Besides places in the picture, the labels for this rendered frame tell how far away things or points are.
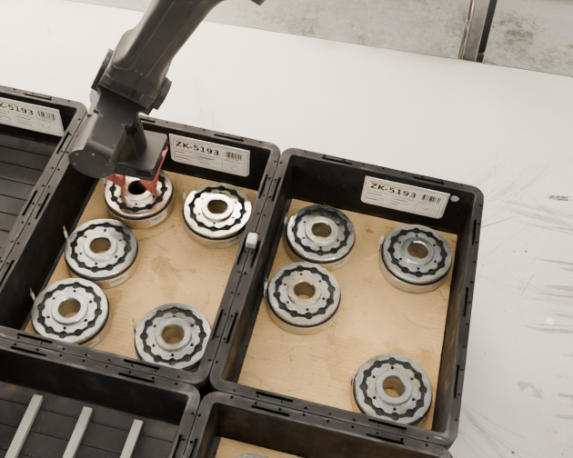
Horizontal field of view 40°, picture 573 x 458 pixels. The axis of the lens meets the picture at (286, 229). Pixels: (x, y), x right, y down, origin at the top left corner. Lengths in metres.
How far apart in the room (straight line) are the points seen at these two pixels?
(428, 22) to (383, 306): 1.90
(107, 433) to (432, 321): 0.47
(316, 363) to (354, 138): 0.56
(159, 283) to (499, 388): 0.54
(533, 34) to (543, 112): 1.35
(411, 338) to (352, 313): 0.09
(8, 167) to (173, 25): 0.60
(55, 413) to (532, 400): 0.69
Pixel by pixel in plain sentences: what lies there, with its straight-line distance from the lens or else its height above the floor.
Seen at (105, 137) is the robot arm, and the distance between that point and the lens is 1.00.
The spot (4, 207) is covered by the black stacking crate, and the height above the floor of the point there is 0.83.
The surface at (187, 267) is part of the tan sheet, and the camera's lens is 1.16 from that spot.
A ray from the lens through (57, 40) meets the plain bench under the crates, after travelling 1.72.
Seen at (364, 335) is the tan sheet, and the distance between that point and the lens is 1.12.
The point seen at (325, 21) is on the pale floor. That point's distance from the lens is 2.86.
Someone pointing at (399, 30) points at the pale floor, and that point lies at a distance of 2.87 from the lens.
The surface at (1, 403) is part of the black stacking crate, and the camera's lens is 1.10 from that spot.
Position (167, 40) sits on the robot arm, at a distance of 0.82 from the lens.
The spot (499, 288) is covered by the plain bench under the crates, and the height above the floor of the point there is 0.70.
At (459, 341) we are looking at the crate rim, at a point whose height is 0.93.
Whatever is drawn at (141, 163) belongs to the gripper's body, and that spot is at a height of 0.96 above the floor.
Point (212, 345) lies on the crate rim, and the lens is 0.98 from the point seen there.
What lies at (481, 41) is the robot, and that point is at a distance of 1.89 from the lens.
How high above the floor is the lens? 1.80
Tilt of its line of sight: 54 degrees down
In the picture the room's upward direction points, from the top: 5 degrees clockwise
